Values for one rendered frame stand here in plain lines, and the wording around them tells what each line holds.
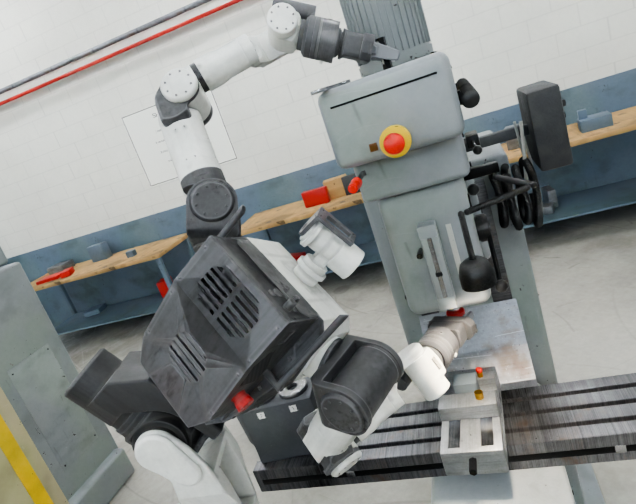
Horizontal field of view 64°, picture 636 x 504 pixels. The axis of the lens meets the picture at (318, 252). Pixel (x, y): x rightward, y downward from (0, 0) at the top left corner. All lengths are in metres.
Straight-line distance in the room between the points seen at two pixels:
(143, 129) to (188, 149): 5.33
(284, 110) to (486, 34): 2.12
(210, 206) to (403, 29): 0.70
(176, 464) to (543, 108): 1.18
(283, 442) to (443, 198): 0.87
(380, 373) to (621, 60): 4.99
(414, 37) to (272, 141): 4.47
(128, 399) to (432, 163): 0.77
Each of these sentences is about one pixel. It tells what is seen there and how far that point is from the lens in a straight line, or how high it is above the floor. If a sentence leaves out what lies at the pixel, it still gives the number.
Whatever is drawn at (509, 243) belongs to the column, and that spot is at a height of 1.28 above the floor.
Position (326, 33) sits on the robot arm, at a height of 2.00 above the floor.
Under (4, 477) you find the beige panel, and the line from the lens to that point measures 2.36.
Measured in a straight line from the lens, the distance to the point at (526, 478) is 1.50.
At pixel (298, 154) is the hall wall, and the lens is 5.71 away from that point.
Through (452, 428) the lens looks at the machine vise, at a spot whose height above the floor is 1.00.
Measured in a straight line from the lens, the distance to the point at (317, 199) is 5.15.
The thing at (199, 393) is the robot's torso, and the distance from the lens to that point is 0.90.
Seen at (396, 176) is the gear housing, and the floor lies 1.67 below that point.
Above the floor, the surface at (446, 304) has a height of 1.35.
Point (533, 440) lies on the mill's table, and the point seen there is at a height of 0.93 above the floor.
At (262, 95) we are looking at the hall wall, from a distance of 5.75.
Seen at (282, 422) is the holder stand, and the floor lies 1.05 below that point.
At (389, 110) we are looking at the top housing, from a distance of 1.01.
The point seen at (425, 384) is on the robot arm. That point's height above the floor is 1.23.
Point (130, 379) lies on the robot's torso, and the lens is 1.05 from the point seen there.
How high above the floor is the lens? 1.89
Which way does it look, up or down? 16 degrees down
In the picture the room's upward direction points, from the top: 19 degrees counter-clockwise
